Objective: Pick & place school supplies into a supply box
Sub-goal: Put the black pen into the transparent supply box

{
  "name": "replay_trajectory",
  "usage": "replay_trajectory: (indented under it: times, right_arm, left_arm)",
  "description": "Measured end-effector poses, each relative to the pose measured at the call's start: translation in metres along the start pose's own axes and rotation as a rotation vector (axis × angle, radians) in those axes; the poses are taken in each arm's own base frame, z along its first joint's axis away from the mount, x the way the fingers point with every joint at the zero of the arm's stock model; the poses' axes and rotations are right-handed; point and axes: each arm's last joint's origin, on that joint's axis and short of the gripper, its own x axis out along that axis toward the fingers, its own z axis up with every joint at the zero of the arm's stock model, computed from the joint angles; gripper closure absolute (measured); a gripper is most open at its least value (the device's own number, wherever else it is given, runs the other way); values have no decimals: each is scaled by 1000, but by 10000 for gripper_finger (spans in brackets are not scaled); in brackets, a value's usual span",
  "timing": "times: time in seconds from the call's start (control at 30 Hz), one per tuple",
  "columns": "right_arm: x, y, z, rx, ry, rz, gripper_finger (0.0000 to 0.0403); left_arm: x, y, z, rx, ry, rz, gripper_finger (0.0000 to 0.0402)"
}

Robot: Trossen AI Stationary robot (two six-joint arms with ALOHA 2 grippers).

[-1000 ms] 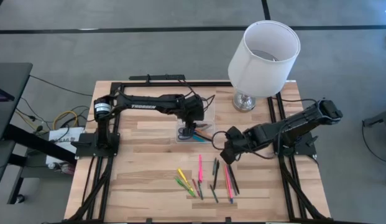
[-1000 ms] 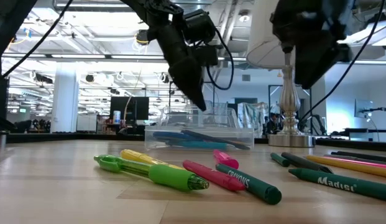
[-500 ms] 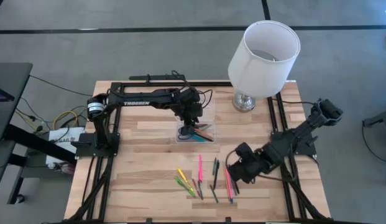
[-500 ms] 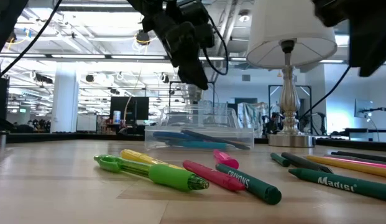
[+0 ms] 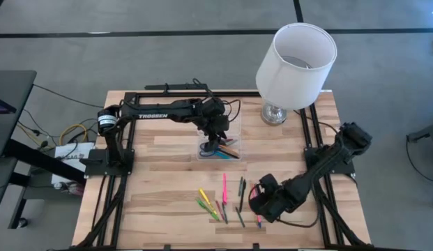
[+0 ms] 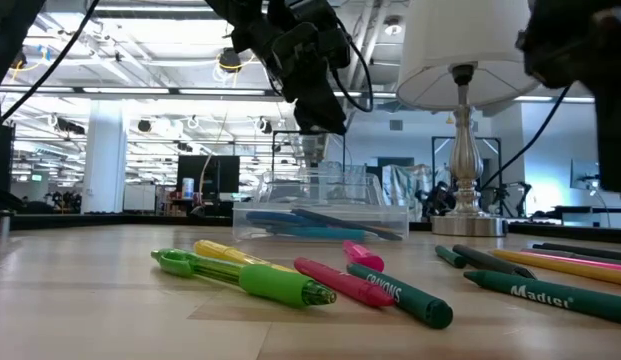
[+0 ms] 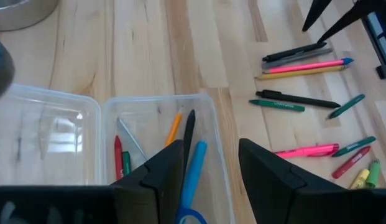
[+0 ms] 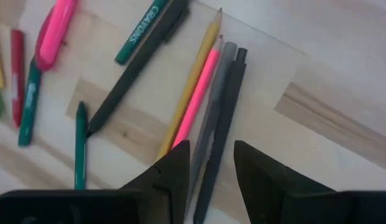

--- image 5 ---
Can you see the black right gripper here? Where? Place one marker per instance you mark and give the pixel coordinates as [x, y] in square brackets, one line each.
[270, 202]

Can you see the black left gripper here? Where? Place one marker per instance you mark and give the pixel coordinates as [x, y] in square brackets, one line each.
[216, 129]

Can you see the pink pencil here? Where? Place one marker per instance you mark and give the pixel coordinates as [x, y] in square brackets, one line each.
[259, 222]

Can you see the black pen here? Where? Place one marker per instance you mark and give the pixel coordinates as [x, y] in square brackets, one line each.
[242, 197]

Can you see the green wax crayon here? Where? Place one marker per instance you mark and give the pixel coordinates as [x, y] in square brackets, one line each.
[240, 217]
[225, 214]
[240, 186]

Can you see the yellow pen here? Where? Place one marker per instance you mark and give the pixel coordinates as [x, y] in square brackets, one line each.
[204, 197]

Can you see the green clear pen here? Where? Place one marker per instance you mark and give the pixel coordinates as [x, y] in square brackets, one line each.
[207, 209]

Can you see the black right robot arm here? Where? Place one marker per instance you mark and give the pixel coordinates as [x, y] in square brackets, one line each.
[324, 164]

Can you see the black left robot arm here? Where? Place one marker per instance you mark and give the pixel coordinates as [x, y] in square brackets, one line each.
[181, 108]

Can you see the white power strip box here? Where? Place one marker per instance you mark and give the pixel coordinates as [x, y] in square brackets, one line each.
[68, 158]

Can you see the white shade silver table lamp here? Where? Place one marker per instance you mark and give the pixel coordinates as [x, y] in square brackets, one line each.
[293, 80]

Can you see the black desk leg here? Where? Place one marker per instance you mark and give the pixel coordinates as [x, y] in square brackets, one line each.
[45, 162]

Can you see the grey chair base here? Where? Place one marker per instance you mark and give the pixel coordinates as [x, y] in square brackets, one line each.
[429, 132]

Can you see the dark laptop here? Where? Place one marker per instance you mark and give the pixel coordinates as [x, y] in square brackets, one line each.
[1, 106]

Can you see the black metal bracket bar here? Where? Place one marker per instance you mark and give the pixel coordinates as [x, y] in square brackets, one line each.
[178, 86]

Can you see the black aluminium table frame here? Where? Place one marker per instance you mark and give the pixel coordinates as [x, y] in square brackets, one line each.
[150, 94]

